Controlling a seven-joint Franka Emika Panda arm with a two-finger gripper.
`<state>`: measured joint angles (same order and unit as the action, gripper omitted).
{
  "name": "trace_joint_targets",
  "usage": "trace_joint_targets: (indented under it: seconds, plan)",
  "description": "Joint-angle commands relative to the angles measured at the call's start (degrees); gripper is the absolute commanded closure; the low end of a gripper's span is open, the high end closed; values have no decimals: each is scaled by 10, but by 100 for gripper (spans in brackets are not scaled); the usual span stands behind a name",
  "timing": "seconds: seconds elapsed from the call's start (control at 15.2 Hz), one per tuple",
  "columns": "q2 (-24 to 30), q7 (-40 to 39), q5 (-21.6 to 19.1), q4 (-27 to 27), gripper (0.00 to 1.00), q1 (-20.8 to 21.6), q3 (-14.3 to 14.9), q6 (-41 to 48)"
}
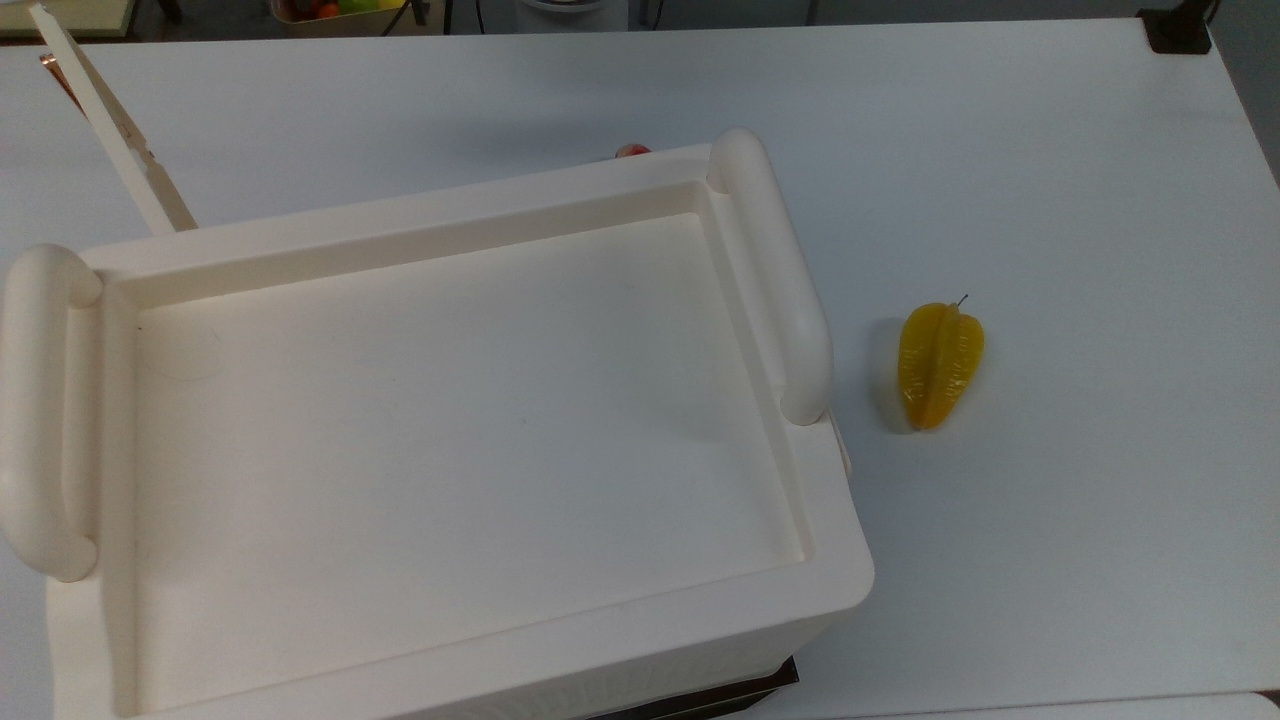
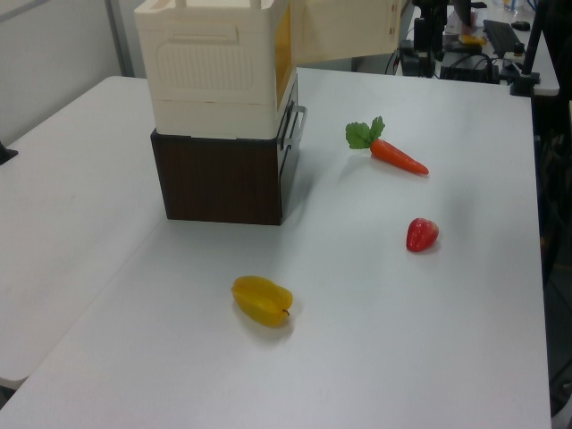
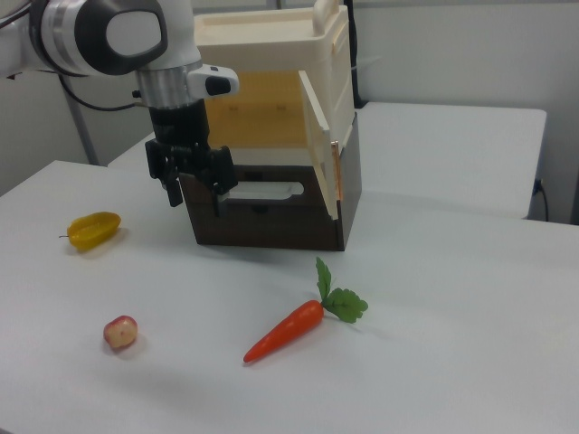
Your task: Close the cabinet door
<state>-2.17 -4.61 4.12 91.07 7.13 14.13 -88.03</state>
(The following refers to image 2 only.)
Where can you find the black camera stand pole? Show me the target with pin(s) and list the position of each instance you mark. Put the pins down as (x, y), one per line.
(532, 44)

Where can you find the black computer mouse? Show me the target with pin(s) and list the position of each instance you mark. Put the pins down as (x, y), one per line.
(520, 25)

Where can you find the black table clamp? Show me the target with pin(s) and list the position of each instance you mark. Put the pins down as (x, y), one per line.
(6, 154)

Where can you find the orange toy carrot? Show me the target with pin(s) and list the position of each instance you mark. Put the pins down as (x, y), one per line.
(395, 155)

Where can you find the red toy strawberry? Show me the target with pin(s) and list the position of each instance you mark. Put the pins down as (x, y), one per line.
(421, 234)

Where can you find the small yellow background object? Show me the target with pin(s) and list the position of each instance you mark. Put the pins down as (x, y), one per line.
(471, 39)

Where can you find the black electronics box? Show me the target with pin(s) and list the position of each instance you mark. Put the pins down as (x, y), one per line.
(469, 69)

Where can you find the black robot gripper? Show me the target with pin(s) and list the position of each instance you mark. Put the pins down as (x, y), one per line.
(430, 27)

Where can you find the black computer keyboard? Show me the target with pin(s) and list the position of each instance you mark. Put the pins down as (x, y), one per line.
(500, 36)

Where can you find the dark brown wooden drawer box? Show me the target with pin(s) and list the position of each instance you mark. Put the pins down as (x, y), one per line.
(214, 179)

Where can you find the yellow toy starfruit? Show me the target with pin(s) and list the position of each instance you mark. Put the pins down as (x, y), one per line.
(261, 301)

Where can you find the cream plastic cabinet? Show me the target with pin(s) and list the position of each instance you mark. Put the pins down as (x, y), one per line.
(201, 67)

